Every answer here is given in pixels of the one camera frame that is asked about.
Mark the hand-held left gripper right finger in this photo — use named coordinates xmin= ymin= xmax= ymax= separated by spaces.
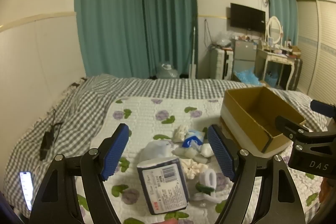
xmin=207 ymin=124 xmax=306 ymax=224

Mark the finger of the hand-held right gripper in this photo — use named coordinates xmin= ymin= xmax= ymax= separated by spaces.
xmin=275 ymin=115 xmax=311 ymax=139
xmin=310 ymin=100 xmax=336 ymax=118

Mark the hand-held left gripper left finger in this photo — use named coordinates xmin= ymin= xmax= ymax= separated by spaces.
xmin=28 ymin=123 xmax=130 ymax=224

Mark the white sock ball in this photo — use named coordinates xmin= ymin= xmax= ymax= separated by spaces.
xmin=201 ymin=143 xmax=214 ymax=157

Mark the blue and white packet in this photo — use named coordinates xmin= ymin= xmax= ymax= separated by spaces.
xmin=182 ymin=130 xmax=206 ymax=149

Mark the cream ruffled scrunchie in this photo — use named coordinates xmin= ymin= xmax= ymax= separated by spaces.
xmin=181 ymin=158 xmax=208 ymax=180

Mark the white and blue sock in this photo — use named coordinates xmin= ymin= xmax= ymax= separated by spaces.
xmin=143 ymin=140 xmax=174 ymax=161

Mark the brown cardboard box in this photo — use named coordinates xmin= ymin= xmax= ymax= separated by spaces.
xmin=220 ymin=86 xmax=307 ymax=153

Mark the cream plush scrunchie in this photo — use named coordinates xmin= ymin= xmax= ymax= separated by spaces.
xmin=172 ymin=124 xmax=188 ymax=143

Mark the dark blue tissue pack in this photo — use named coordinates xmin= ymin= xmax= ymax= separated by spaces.
xmin=136 ymin=157 xmax=190 ymax=215

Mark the blue basket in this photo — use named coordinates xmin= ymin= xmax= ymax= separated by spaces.
xmin=264 ymin=72 xmax=279 ymax=86

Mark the floral quilted mat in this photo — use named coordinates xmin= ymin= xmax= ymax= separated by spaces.
xmin=89 ymin=97 xmax=326 ymax=224

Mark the grey checked bedsheet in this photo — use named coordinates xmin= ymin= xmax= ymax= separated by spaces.
xmin=5 ymin=74 xmax=336 ymax=224

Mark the white louvred wardrobe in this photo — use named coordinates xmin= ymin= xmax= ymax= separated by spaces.
xmin=296 ymin=0 xmax=336 ymax=102

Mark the white dressing table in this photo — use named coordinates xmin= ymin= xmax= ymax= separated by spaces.
xmin=256 ymin=46 xmax=303 ymax=90

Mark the grey mini fridge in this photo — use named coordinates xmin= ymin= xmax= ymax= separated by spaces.
xmin=232 ymin=39 xmax=258 ymax=81

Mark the white stick mop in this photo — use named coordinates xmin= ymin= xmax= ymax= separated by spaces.
xmin=188 ymin=26 xmax=198 ymax=79

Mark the white suitcase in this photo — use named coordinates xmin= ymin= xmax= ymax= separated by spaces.
xmin=210 ymin=48 xmax=234 ymax=80

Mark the white oval mirror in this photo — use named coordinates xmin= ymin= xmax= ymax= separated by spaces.
xmin=265 ymin=16 xmax=284 ymax=45

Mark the smartphone with lit screen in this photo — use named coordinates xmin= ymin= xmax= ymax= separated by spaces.
xmin=20 ymin=172 xmax=34 ymax=211

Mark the clear water jug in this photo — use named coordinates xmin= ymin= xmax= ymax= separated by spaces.
xmin=156 ymin=63 xmax=180 ymax=80

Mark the clear plastic bag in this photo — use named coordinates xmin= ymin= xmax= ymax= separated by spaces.
xmin=215 ymin=31 xmax=234 ymax=47

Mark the wide green curtain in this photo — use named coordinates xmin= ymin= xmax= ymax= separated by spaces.
xmin=74 ymin=0 xmax=144 ymax=79

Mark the black charger with cable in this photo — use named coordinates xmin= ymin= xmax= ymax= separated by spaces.
xmin=39 ymin=109 xmax=65 ymax=161

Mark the black wall television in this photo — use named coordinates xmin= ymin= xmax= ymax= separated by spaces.
xmin=230 ymin=3 xmax=266 ymax=33

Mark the hanging wall cable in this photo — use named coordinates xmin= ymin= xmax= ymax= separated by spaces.
xmin=203 ymin=19 xmax=214 ymax=46

